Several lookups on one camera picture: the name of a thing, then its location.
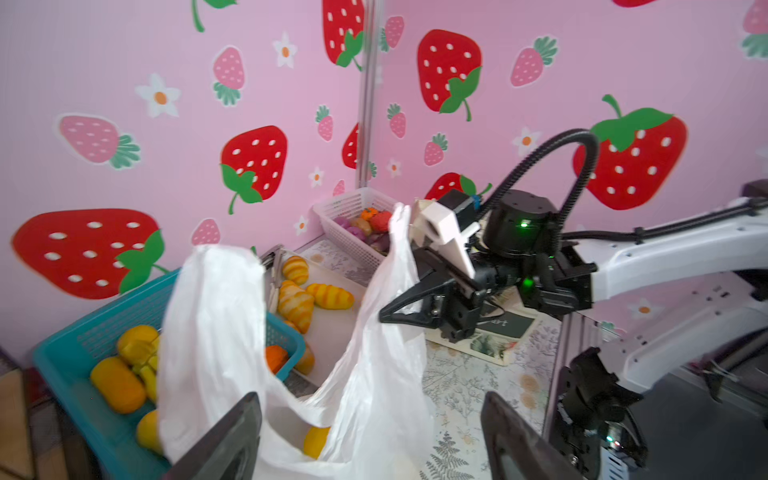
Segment small orange tangerine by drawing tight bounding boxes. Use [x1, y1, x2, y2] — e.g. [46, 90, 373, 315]
[265, 345, 290, 375]

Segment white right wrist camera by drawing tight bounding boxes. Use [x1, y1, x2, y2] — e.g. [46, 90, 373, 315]
[410, 190, 480, 279]

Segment yellow lemon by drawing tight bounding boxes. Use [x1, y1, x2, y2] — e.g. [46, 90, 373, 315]
[303, 427, 330, 460]

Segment metal tongs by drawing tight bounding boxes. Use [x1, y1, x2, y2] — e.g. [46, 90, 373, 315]
[259, 244, 284, 304]

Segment red tomato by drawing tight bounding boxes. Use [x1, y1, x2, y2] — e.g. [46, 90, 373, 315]
[368, 211, 392, 233]

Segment purple onion front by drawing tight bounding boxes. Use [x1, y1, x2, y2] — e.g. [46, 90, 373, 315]
[346, 225, 368, 242]

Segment yellow striped bread roll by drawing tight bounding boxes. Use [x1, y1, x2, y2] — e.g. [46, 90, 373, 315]
[306, 284, 355, 310]

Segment white plastic basket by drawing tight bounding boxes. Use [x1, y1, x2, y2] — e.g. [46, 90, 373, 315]
[313, 187, 397, 271]

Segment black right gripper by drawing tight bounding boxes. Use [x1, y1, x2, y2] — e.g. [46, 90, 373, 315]
[379, 242, 594, 342]

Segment teal plastic basket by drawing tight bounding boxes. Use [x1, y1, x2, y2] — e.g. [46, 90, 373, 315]
[32, 266, 307, 480]

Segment purple onion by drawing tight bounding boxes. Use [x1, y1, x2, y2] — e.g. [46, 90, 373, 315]
[346, 225, 368, 242]
[334, 217, 351, 229]

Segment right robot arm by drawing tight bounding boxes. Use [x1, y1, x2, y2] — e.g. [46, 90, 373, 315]
[379, 129, 767, 479]

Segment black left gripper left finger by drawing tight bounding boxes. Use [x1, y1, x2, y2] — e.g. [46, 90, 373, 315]
[162, 392, 262, 480]

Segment purple onion back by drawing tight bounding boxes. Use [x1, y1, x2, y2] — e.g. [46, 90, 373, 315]
[334, 217, 351, 229]

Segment purple eggplant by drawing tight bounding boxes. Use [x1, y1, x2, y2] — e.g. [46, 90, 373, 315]
[367, 233, 390, 256]

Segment small striped bread roll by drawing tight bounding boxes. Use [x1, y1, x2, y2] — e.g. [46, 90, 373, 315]
[282, 255, 309, 286]

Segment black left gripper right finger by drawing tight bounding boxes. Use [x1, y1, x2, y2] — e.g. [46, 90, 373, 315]
[480, 391, 582, 480]

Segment white plastic tray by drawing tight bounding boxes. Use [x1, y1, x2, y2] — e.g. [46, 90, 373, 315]
[267, 248, 365, 388]

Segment brown potato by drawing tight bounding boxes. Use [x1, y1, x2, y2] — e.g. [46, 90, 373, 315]
[350, 217, 373, 236]

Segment yellow banana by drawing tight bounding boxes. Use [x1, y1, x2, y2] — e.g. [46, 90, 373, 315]
[117, 325, 160, 403]

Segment white plastic bag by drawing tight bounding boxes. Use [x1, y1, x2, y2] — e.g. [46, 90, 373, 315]
[154, 204, 434, 479]

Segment long striped bread loaf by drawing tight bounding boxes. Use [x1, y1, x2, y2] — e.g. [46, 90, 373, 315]
[277, 280, 315, 334]

